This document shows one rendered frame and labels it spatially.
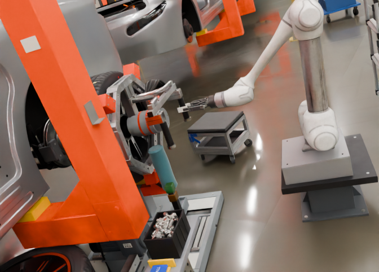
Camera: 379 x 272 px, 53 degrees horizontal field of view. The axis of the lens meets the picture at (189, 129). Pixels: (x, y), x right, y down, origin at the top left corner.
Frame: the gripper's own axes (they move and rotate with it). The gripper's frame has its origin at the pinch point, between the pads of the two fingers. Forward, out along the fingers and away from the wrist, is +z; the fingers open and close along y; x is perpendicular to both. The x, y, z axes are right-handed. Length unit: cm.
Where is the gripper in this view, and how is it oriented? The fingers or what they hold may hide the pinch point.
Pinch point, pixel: (184, 108)
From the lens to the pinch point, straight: 225.6
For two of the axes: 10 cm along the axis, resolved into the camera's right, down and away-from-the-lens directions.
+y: 2.4, -4.4, 8.7
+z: -9.2, 1.8, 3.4
